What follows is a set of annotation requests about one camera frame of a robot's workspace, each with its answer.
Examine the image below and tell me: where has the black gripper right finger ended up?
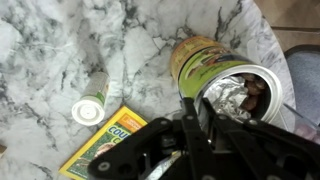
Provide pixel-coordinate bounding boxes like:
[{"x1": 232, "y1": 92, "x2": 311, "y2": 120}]
[{"x1": 200, "y1": 97, "x2": 320, "y2": 180}]

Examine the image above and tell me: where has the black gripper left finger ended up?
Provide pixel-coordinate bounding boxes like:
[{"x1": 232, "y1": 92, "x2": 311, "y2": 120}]
[{"x1": 87, "y1": 97, "x2": 214, "y2": 180}]

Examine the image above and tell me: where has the grey armchair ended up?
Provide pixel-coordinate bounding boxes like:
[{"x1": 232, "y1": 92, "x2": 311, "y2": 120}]
[{"x1": 283, "y1": 44, "x2": 320, "y2": 126}]

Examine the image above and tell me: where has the yellow picture book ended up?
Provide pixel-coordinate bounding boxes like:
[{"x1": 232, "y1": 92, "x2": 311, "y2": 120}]
[{"x1": 58, "y1": 105, "x2": 149, "y2": 180}]

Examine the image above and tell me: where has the small white pill bottle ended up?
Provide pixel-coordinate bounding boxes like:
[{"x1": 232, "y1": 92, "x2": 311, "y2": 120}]
[{"x1": 71, "y1": 71, "x2": 111, "y2": 127}]

